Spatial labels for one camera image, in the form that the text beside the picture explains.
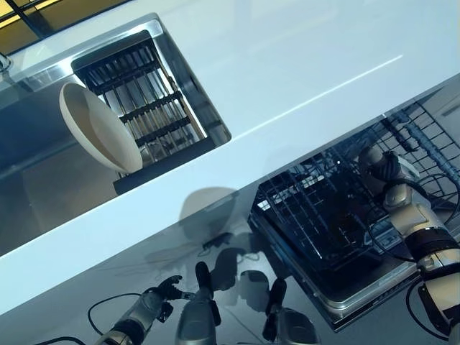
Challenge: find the black and chrome sink rack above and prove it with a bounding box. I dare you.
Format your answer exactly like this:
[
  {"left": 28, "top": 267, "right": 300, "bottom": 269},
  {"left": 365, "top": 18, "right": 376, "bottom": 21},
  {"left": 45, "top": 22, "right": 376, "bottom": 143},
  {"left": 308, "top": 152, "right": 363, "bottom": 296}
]
[{"left": 70, "top": 29, "right": 217, "bottom": 197}]

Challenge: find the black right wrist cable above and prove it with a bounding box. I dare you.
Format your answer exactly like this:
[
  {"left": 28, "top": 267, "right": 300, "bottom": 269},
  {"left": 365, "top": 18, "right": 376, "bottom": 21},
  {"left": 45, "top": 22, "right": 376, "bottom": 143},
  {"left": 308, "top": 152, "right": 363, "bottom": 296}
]
[{"left": 369, "top": 172, "right": 460, "bottom": 345}]

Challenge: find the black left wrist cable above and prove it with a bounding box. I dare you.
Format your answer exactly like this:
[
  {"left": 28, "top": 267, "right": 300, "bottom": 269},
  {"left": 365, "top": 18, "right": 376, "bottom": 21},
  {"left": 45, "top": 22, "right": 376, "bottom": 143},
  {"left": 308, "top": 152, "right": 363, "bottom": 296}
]
[{"left": 88, "top": 293, "right": 145, "bottom": 339}]

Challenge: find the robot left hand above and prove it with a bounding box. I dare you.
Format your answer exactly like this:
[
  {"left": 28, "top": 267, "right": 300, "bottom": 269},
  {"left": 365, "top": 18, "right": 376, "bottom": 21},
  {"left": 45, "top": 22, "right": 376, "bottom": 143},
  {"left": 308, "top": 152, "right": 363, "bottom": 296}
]
[{"left": 154, "top": 275, "right": 196, "bottom": 306}]

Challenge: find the robot left leg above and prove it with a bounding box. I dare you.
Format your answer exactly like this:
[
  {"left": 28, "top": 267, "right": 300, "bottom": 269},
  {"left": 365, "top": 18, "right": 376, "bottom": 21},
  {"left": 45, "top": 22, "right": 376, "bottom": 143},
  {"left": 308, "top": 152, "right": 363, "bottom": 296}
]
[{"left": 175, "top": 261, "right": 222, "bottom": 345}]

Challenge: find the black wire dishwasher rack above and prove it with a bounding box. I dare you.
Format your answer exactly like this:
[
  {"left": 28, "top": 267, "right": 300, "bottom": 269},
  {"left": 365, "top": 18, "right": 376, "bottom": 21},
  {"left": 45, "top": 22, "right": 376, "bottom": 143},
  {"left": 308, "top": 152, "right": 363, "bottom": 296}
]
[{"left": 257, "top": 163, "right": 387, "bottom": 272}]

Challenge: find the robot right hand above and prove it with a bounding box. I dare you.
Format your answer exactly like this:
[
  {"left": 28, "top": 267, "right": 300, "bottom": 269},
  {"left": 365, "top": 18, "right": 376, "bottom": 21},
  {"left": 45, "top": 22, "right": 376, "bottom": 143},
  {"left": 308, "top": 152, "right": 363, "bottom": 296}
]
[{"left": 359, "top": 145, "right": 420, "bottom": 193}]

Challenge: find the yellow window with dark frame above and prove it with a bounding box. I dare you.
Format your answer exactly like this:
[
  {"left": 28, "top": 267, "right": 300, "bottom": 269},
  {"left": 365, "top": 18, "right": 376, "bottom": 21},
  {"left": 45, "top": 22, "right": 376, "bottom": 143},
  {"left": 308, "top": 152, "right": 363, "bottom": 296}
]
[{"left": 0, "top": 0, "right": 131, "bottom": 48}]

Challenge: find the narrow white cabinet door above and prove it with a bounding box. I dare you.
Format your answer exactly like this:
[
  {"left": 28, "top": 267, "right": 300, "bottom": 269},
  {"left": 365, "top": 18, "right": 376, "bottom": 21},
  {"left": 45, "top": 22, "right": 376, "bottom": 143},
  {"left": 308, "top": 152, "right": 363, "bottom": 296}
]
[{"left": 118, "top": 186, "right": 260, "bottom": 285}]

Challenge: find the stainless steel kitchen sink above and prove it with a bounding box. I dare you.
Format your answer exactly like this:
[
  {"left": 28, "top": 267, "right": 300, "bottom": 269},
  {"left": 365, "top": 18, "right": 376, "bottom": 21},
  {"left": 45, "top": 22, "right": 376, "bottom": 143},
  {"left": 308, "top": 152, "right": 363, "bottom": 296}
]
[{"left": 0, "top": 12, "right": 233, "bottom": 258}]

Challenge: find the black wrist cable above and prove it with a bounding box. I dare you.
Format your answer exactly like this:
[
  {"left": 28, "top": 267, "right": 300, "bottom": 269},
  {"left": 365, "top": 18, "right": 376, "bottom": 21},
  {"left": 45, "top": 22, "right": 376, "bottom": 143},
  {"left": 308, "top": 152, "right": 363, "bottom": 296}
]
[
  {"left": 369, "top": 172, "right": 460, "bottom": 345},
  {"left": 88, "top": 293, "right": 145, "bottom": 339}
]

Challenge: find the wide white cabinet door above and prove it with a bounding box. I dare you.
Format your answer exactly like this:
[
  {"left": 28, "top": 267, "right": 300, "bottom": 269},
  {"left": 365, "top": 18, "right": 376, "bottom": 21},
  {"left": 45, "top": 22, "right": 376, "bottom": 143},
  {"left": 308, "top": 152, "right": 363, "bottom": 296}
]
[{"left": 0, "top": 247, "right": 144, "bottom": 345}]

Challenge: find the built-in dishwasher with open door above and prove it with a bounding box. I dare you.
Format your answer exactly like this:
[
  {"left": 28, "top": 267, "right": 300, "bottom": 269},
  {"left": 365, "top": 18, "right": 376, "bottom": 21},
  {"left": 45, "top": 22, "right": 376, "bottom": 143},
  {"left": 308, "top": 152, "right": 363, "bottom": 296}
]
[{"left": 247, "top": 100, "right": 460, "bottom": 334}]

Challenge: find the silver wire dishwasher rack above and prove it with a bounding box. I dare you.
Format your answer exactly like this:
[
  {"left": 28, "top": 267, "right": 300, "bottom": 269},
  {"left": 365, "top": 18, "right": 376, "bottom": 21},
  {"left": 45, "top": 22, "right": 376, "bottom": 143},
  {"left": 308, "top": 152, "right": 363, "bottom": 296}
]
[{"left": 333, "top": 101, "right": 460, "bottom": 231}]

